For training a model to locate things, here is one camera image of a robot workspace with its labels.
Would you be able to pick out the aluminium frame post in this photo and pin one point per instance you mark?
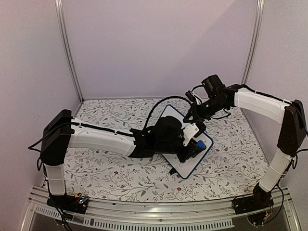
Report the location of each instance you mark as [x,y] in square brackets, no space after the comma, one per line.
[67,50]
[254,40]

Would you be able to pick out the right aluminium frame post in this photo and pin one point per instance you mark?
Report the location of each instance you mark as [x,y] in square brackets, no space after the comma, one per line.
[254,40]

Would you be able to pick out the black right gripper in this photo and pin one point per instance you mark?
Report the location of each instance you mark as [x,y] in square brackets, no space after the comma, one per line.
[195,118]

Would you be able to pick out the front aluminium rail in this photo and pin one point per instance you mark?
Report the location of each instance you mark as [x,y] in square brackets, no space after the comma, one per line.
[211,215]

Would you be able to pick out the wire whiteboard stand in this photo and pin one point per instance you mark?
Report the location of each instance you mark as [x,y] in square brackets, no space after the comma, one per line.
[172,171]

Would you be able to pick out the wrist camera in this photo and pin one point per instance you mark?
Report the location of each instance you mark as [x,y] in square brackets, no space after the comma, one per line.
[193,97]
[191,130]

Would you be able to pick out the small blue-framed whiteboard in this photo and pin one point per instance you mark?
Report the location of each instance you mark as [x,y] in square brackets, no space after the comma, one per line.
[188,167]

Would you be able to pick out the floral patterned table mat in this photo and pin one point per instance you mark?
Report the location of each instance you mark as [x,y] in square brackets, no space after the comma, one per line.
[232,167]

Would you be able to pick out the left aluminium frame post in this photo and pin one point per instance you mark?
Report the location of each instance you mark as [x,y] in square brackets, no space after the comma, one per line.
[67,50]

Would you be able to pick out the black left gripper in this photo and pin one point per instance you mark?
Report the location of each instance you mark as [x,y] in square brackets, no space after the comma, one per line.
[184,156]

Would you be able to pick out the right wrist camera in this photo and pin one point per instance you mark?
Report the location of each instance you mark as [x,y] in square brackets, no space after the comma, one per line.
[193,97]

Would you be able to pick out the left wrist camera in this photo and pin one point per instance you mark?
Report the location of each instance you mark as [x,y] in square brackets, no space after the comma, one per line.
[191,130]

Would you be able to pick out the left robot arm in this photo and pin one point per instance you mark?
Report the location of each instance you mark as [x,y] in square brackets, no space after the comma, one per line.
[65,132]

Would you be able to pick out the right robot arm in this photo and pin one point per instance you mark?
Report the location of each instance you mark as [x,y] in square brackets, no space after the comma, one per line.
[288,115]

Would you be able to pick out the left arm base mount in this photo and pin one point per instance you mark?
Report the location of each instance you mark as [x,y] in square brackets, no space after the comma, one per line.
[59,199]

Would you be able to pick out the blue whiteboard eraser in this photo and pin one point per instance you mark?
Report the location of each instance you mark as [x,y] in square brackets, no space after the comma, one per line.
[201,145]

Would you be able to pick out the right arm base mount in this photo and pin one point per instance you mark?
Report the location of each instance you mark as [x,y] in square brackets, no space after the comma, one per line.
[252,204]

